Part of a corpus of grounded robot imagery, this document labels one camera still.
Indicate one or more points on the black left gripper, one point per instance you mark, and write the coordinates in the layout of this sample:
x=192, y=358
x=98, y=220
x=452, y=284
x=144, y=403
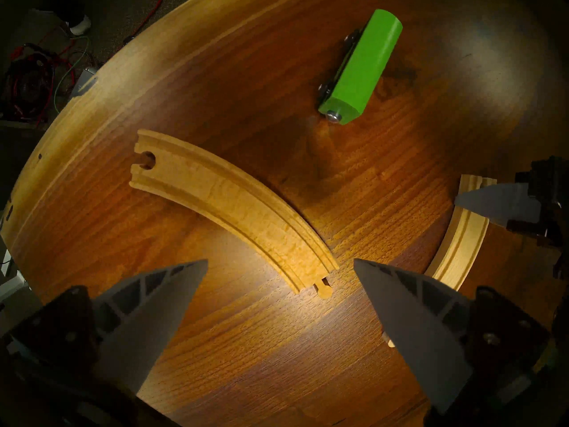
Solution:
x=551, y=195

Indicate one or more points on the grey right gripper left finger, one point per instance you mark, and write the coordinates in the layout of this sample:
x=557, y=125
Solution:
x=146, y=315

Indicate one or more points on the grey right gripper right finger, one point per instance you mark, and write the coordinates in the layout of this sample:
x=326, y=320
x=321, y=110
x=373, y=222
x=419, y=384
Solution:
x=413, y=324

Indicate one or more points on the curved wooden track piece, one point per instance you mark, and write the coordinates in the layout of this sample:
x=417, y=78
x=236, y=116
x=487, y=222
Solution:
x=462, y=243
x=231, y=199

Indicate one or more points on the green toy bus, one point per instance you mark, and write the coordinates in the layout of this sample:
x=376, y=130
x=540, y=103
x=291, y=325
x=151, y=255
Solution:
x=364, y=66

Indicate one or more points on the grey metal box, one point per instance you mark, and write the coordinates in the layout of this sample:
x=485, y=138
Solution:
x=84, y=81

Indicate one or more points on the small white object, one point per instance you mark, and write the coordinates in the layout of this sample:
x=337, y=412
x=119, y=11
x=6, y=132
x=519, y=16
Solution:
x=80, y=26

